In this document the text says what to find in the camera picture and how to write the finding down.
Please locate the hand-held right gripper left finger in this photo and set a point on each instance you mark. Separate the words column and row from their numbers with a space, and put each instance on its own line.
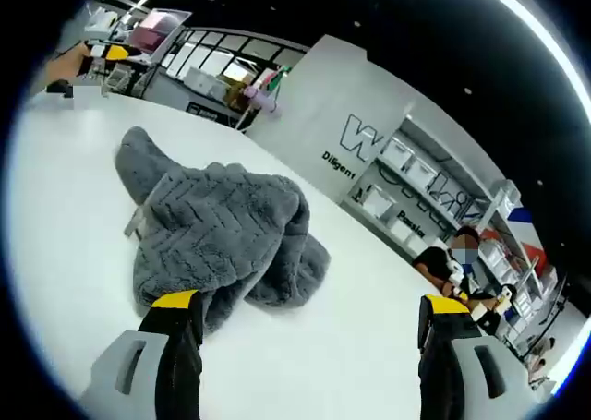
column 177, row 346

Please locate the monitor with pink screen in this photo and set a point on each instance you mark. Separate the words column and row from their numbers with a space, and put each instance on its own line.
column 157, row 32

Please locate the green and red hanging cloth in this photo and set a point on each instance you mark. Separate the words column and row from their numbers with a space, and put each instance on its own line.
column 277, row 78

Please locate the white table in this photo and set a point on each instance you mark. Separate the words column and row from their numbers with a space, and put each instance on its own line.
column 323, row 346

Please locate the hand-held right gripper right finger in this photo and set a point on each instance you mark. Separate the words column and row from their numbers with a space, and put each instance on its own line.
column 438, row 369

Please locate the group of white storage bins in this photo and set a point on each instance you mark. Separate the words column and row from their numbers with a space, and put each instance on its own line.
column 415, row 166

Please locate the purple rolled mat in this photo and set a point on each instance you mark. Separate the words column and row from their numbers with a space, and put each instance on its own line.
column 263, row 99

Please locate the grey shelf unit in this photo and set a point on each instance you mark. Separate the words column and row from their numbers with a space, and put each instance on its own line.
column 461, row 194

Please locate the red white blue banner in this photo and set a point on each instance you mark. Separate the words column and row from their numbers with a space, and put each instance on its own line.
column 526, row 235

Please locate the grey lettered pillar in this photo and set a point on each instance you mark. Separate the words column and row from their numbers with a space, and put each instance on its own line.
column 323, row 97

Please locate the black-framed glass partition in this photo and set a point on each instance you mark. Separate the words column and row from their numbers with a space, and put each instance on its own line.
column 231, row 51

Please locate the white storage box on cabinet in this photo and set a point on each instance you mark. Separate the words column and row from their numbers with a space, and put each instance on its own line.
column 203, row 83

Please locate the grey fluffy towel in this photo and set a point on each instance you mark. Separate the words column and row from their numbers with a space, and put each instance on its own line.
column 221, row 217

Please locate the grey cabinet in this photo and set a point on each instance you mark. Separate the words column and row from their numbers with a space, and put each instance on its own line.
column 175, row 92

